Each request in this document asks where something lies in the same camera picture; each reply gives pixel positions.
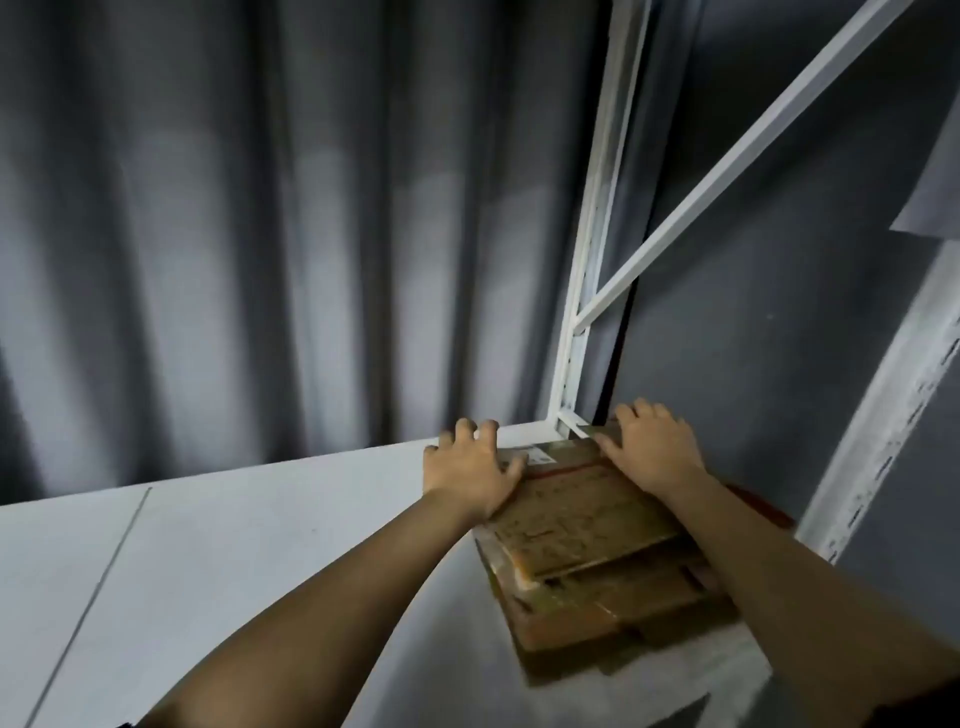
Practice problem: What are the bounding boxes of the person's right hand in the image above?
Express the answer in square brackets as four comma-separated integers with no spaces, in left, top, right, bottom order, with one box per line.
[594,399,711,501]

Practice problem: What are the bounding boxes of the person's left hand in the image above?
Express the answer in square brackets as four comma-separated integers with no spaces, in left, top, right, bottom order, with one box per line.
[421,418,528,524]

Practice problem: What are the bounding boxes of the printed brown cardboard box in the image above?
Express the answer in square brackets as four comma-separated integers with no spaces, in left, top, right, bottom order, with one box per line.
[477,456,693,585]

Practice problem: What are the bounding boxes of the pile of cardboard boxes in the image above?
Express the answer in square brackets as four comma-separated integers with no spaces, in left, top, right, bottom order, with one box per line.
[474,435,798,656]

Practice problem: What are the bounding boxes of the person's left forearm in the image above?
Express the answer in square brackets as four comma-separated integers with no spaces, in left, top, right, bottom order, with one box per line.
[135,486,491,728]

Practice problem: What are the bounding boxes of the person's right forearm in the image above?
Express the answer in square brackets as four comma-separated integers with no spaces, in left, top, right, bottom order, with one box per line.
[660,471,960,728]

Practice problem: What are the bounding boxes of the plain paper sheet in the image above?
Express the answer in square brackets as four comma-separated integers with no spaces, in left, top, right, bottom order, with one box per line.
[891,87,960,243]

